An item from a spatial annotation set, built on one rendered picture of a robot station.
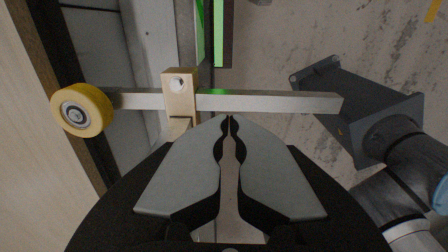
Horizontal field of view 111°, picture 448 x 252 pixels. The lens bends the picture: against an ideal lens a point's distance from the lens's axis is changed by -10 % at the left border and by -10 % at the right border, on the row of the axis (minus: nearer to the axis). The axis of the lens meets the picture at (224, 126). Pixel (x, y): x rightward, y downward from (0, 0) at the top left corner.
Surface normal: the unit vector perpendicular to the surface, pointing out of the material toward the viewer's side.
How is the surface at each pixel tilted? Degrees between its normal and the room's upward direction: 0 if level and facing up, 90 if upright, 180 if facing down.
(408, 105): 0
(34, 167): 0
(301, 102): 0
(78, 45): 90
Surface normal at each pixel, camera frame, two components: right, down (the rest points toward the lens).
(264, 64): -0.03, 0.50
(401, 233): -0.51, 0.00
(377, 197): -0.74, -0.50
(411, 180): -0.73, -0.34
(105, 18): 1.00, 0.03
